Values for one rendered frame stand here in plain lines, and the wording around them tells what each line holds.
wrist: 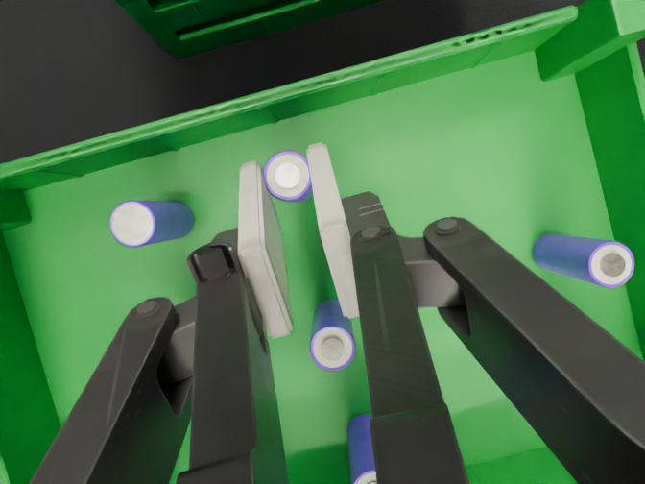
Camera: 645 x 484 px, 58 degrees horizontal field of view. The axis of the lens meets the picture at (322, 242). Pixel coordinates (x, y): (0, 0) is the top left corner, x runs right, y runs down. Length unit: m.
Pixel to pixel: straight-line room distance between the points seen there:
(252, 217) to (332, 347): 0.08
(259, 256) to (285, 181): 0.06
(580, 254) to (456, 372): 0.09
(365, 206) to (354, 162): 0.11
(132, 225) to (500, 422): 0.20
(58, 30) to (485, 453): 0.57
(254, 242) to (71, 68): 0.54
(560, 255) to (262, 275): 0.15
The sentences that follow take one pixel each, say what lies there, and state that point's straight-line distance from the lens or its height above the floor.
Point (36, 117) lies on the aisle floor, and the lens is 0.69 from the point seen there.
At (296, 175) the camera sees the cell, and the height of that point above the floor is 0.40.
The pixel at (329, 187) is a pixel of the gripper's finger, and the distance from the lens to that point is 0.17.
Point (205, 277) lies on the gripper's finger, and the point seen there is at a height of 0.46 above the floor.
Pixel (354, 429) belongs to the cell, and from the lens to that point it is 0.29.
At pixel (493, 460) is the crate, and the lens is 0.33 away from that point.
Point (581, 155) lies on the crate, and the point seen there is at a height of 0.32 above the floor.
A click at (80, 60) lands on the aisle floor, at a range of 0.68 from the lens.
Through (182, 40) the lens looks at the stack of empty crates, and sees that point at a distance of 0.60.
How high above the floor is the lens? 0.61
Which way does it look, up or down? 86 degrees down
